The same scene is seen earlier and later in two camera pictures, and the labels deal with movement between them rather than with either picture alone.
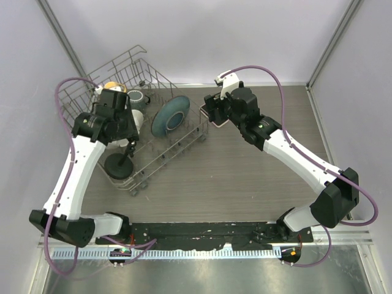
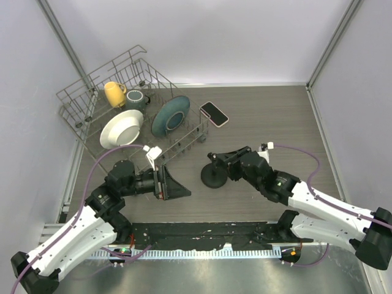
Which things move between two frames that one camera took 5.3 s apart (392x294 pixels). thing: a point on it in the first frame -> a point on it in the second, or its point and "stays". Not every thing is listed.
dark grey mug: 138,100 stays
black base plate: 242,236 stays
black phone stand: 120,165 -> 213,174
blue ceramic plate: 170,116 stays
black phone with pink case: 218,121 stays
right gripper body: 224,106 -> 235,170
